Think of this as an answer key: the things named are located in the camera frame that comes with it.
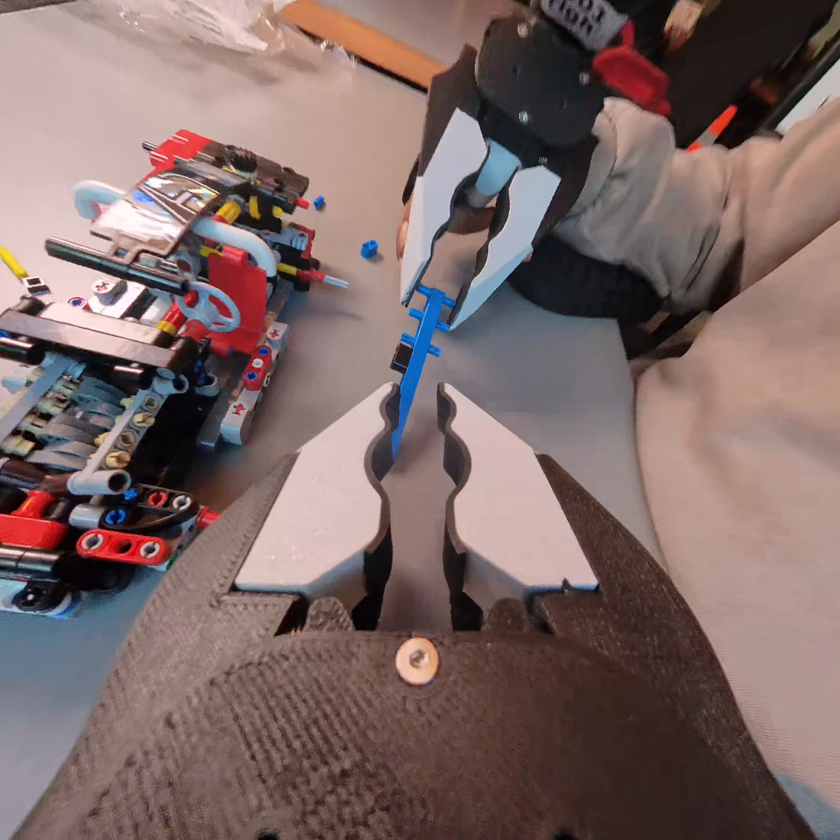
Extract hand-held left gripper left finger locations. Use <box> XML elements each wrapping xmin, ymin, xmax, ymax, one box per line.
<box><xmin>234</xmin><ymin>382</ymin><xmax>402</xmax><ymax>631</ymax></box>

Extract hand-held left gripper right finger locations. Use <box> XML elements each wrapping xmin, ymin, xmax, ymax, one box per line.
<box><xmin>436</xmin><ymin>382</ymin><xmax>600</xmax><ymax>627</ymax></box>

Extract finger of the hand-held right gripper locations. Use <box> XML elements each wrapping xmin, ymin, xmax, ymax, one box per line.
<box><xmin>448</xmin><ymin>165</ymin><xmax>563</xmax><ymax>330</ymax></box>
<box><xmin>398</xmin><ymin>107</ymin><xmax>491</xmax><ymax>307</ymax></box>

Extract long blue lego beam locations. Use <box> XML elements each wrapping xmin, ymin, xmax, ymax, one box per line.
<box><xmin>390</xmin><ymin>285</ymin><xmax>458</xmax><ymax>465</ymax></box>

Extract person's right forearm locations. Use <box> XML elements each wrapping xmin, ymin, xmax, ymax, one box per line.
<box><xmin>550</xmin><ymin>97</ymin><xmax>840</xmax><ymax>317</ymax></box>

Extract partly built lego car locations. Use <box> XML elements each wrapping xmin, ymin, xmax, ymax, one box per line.
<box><xmin>0</xmin><ymin>129</ymin><xmax>350</xmax><ymax>619</ymax></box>

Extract person's right hand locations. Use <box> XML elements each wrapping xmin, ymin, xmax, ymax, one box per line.
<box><xmin>395</xmin><ymin>193</ymin><xmax>500</xmax><ymax>263</ymax></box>

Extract black office chair seat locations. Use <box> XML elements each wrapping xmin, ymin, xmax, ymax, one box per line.
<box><xmin>507</xmin><ymin>235</ymin><xmax>665</xmax><ymax>324</ymax></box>

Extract red plastic crate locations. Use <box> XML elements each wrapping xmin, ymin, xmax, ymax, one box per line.
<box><xmin>592</xmin><ymin>23</ymin><xmax>672</xmax><ymax>118</ymax></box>

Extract black framed marker sign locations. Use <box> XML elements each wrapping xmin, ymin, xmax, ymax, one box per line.
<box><xmin>764</xmin><ymin>26</ymin><xmax>840</xmax><ymax>137</ymax></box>

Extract clear plastic bags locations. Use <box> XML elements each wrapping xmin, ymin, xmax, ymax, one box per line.
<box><xmin>84</xmin><ymin>0</ymin><xmax>284</xmax><ymax>55</ymax></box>

